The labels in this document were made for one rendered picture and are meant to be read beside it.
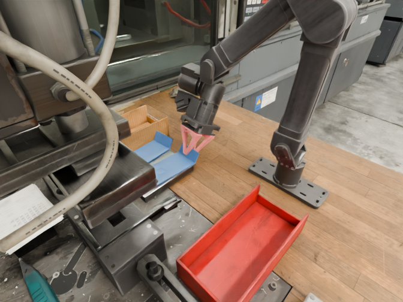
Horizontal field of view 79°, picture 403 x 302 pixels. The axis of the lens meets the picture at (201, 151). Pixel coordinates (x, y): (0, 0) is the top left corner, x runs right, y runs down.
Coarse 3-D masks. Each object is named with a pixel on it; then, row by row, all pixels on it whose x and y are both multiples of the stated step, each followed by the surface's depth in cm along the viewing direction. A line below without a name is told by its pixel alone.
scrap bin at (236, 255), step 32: (256, 192) 55; (224, 224) 50; (256, 224) 53; (288, 224) 53; (192, 256) 45; (224, 256) 47; (256, 256) 47; (192, 288) 42; (224, 288) 43; (256, 288) 41
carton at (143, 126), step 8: (128, 112) 79; (136, 112) 82; (144, 112) 84; (128, 120) 81; (136, 120) 83; (144, 120) 86; (152, 120) 84; (160, 120) 75; (136, 128) 83; (144, 128) 72; (152, 128) 74; (160, 128) 77; (168, 128) 79; (136, 136) 71; (144, 136) 73; (152, 136) 76; (128, 144) 70; (136, 144) 72; (144, 144) 75
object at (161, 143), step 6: (156, 132) 74; (156, 138) 74; (162, 138) 73; (168, 138) 72; (150, 144) 73; (156, 144) 73; (162, 144) 73; (168, 144) 72; (138, 150) 71; (144, 150) 71; (150, 150) 71; (156, 150) 71; (162, 150) 71; (144, 156) 68; (150, 156) 68; (156, 156) 68
